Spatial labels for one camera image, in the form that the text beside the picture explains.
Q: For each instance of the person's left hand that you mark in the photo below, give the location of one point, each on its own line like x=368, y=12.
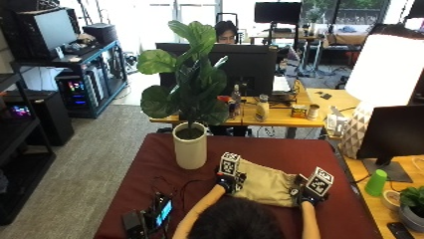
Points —
x=227, y=183

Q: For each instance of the person's right hand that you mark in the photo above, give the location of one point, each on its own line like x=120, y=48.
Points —
x=306, y=196

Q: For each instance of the beige cloth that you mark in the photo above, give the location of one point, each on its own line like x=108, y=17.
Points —
x=265, y=182

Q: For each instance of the white marker cube left glove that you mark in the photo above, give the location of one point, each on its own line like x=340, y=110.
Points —
x=229, y=164

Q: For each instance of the white marker cube glove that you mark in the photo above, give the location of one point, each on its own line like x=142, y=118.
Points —
x=320, y=182
x=229, y=164

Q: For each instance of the white marker cube right glove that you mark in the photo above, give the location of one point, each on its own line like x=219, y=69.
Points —
x=320, y=182

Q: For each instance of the white cylindrical plant pot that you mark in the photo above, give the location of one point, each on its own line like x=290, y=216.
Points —
x=191, y=149

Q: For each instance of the green plastic cup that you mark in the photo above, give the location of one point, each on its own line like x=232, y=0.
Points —
x=377, y=182

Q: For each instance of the black device with blue screen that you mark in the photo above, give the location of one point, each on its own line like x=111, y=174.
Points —
x=162, y=209

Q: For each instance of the light wooden side desk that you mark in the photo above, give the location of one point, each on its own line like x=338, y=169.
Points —
x=380, y=212

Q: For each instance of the dark red tablecloth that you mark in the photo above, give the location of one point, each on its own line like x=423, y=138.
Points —
x=146, y=172

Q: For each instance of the white tape roll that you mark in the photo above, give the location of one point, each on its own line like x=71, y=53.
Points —
x=391, y=199

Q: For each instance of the pale yellow plastic bottle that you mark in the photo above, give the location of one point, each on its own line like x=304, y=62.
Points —
x=263, y=109

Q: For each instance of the patterned white lamp base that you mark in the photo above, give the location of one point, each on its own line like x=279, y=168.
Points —
x=354, y=131

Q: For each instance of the yellow box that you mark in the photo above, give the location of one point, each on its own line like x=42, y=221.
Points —
x=300, y=111

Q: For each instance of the white can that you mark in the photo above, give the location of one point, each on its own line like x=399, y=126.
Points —
x=313, y=112

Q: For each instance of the dark glass bottle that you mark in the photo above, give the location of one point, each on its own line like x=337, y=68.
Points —
x=236, y=99

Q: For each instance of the black phone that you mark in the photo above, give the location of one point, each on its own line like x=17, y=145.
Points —
x=399, y=230

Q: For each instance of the small green plant grey pot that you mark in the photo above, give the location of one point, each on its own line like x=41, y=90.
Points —
x=413, y=207

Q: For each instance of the black monitor on stand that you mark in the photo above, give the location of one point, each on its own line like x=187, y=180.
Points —
x=393, y=136

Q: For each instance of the black box device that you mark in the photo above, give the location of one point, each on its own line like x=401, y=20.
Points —
x=132, y=224

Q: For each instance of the large-leaf green plant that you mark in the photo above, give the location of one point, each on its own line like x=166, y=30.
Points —
x=195, y=76

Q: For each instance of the wide black monitor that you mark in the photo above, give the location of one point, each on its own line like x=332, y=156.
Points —
x=248, y=68

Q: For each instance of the white lamp shade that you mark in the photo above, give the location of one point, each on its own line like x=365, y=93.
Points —
x=386, y=69

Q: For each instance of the computer tower with coloured lights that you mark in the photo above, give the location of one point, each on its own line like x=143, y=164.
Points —
x=76, y=91

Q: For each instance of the black metal shelf cart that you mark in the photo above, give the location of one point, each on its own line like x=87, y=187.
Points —
x=104, y=66

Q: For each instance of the black storage rack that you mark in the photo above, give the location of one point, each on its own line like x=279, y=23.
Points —
x=22, y=159

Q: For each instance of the distant black monitor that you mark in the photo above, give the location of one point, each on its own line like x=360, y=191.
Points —
x=277, y=12

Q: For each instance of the black computer case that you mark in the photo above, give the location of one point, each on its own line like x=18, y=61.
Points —
x=47, y=33

